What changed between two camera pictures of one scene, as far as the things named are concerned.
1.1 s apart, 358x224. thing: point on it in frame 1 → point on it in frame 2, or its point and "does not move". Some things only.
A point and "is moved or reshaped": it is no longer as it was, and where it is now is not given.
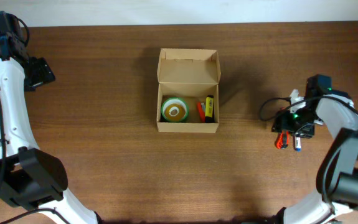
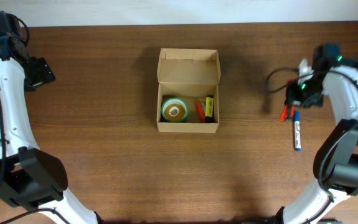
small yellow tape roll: [175, 111] does not move
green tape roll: [175, 109] does not move
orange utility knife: [282, 140] is moved or reshaped
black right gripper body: [299, 122] → [307, 93]
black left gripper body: [37, 73] does not move
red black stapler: [202, 109] does not move
